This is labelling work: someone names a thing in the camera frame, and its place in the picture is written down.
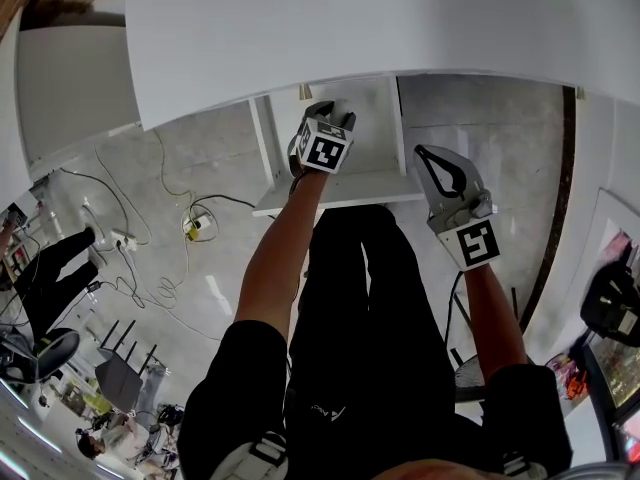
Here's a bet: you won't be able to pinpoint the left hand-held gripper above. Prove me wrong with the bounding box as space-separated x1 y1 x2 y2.
294 99 359 176

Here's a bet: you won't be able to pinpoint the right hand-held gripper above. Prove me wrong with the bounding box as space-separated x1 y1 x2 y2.
413 144 502 272

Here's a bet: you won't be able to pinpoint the person's left forearm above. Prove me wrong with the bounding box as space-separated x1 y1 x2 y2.
233 167 329 332

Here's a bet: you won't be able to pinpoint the person's right forearm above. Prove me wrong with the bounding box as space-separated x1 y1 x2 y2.
462 262 530 369

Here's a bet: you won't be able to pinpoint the white desk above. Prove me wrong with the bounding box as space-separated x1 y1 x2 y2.
123 0 640 132

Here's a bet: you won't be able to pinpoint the person's black trousers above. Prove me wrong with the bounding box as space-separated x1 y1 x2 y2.
288 205 456 404

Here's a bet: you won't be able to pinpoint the yellow and white power strip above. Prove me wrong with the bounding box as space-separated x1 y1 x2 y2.
182 213 212 243

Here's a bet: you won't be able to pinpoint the grey round stool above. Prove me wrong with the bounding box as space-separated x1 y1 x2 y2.
453 355 487 403

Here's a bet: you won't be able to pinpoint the white low cabinet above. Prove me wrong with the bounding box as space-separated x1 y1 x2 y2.
17 21 145 165

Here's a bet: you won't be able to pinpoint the person's black t-shirt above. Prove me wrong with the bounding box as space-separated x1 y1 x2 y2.
177 320 574 480

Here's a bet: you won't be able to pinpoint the black office chair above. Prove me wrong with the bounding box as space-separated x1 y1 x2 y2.
0 327 81 387

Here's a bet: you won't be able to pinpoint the yellow-green floor cable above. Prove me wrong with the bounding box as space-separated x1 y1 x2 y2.
153 130 220 243

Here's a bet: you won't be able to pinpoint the white floor cable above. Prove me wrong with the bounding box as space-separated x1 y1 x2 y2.
113 245 237 342

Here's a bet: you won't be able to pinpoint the white harness strap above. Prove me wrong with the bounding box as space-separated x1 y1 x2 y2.
499 450 549 480
214 430 290 480

